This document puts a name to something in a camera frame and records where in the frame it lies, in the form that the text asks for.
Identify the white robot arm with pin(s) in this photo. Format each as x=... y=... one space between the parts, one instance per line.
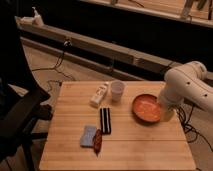
x=185 y=82

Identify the brown red oblong object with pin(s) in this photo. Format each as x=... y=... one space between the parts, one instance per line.
x=97 y=141

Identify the black white striped block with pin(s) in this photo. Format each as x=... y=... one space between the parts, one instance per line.
x=105 y=121

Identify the white plastic cup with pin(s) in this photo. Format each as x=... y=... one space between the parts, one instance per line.
x=117 y=90

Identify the white lying bottle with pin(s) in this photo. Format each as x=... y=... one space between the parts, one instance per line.
x=99 y=95

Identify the orange round bowl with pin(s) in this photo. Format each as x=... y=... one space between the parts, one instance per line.
x=146 y=107

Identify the blue grey sponge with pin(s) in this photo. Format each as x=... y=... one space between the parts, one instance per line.
x=86 y=139

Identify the black office chair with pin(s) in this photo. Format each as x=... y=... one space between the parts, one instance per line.
x=21 y=96

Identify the white pump dispenser bottle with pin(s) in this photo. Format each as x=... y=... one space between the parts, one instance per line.
x=37 y=17

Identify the wooden square table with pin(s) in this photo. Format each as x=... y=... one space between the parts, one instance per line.
x=131 y=146

